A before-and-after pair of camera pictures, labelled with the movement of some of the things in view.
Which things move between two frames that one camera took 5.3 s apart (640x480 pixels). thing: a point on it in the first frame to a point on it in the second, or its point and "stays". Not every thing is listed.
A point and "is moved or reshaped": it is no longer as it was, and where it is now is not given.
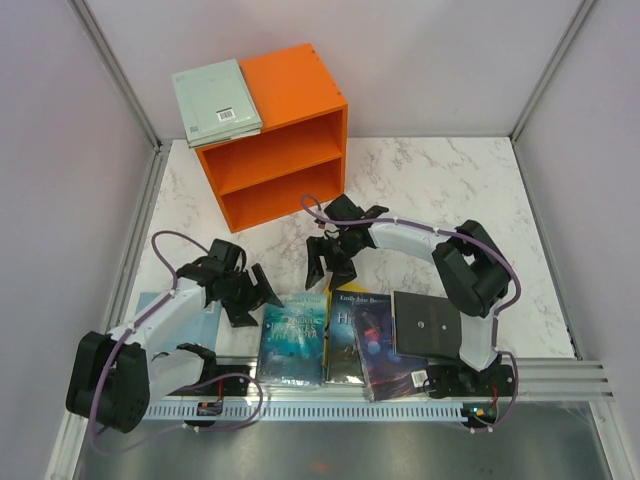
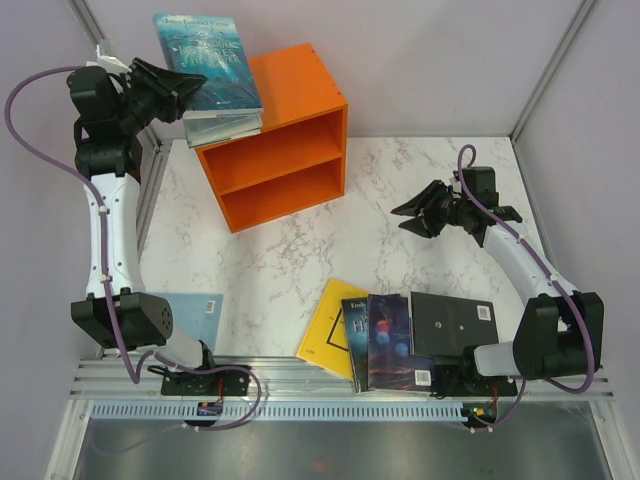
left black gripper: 257,295 to 166,86
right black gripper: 316,246 to 426,224
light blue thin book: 200,331 stays
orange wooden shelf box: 299,158 stays
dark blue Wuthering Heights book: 346,362 is moved or reshaped
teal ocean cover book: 292,348 to 210,47
